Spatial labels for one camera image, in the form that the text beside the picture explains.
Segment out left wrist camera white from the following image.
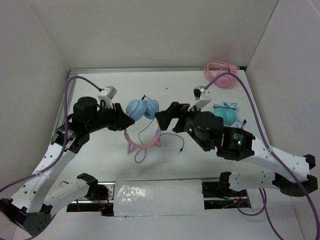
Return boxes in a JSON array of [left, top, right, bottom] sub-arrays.
[[97, 86, 117, 109]]

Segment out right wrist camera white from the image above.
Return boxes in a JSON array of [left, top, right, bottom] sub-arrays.
[[187, 86, 212, 112]]

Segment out blue pink cat-ear headphones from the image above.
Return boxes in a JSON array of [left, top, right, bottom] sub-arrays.
[[123, 99, 162, 155]]

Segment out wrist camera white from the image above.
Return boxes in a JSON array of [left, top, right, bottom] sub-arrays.
[[187, 86, 212, 112], [97, 86, 117, 109]]

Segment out white sheet over base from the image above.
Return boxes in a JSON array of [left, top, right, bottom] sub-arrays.
[[113, 179, 205, 217]]

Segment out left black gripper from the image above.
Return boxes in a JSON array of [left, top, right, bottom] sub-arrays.
[[86, 101, 135, 133]]

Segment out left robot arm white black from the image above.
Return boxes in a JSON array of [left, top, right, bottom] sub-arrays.
[[0, 96, 135, 237]]

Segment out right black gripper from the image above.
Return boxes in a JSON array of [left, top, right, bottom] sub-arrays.
[[153, 101, 210, 151]]

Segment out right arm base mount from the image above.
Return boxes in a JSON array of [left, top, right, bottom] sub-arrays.
[[201, 172, 250, 210]]

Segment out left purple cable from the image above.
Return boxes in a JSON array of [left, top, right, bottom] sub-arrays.
[[0, 76, 103, 238]]

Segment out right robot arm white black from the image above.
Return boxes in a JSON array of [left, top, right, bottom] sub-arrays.
[[155, 102, 318, 197]]

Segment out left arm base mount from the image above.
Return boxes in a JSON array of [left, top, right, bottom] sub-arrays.
[[66, 182, 116, 217]]

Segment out teal white cat-ear headphones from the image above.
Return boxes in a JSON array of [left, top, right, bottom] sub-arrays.
[[212, 101, 247, 129]]

